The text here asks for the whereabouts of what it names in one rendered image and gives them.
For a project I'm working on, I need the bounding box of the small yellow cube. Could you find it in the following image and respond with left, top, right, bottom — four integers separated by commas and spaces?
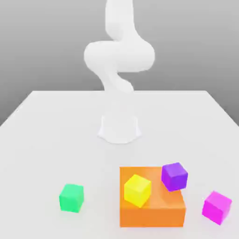
124, 174, 152, 209

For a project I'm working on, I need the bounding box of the small purple cube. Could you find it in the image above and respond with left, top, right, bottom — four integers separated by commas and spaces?
161, 162, 189, 192

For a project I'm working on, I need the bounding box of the small green cube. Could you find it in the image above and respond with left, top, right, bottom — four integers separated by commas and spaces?
59, 183, 84, 214

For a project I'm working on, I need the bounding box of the small magenta cube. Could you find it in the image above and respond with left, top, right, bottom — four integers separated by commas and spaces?
201, 190, 233, 226

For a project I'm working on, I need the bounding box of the large orange box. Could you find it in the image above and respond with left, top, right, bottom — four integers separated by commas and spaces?
119, 166, 187, 228

